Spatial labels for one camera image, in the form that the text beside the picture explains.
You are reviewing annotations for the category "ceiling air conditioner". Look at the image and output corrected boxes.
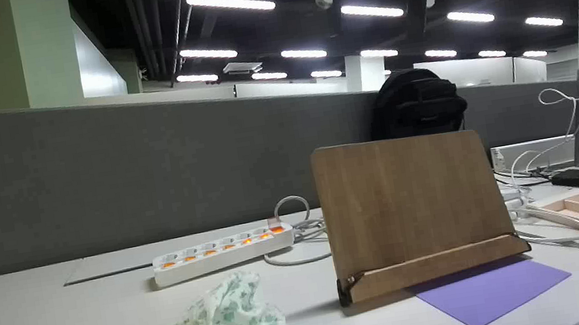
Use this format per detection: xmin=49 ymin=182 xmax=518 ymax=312
xmin=221 ymin=58 xmax=264 ymax=78

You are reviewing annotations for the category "black backpack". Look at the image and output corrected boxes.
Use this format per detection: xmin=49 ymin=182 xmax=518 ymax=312
xmin=362 ymin=62 xmax=472 ymax=144

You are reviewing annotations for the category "wooden book stand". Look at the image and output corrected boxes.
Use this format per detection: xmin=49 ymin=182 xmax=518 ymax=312
xmin=309 ymin=119 xmax=536 ymax=310

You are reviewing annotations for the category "grey desk partition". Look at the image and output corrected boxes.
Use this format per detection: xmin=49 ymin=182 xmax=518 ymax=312
xmin=0 ymin=16 xmax=579 ymax=280

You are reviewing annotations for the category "white power strip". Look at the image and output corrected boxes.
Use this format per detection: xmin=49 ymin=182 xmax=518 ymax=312
xmin=149 ymin=220 xmax=300 ymax=290

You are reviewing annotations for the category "purple paper sheet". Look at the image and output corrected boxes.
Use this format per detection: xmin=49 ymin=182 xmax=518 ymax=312
xmin=412 ymin=249 xmax=578 ymax=325

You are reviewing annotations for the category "white cable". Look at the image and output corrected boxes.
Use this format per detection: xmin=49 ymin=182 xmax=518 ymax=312
xmin=255 ymin=191 xmax=334 ymax=270
xmin=484 ymin=84 xmax=579 ymax=260

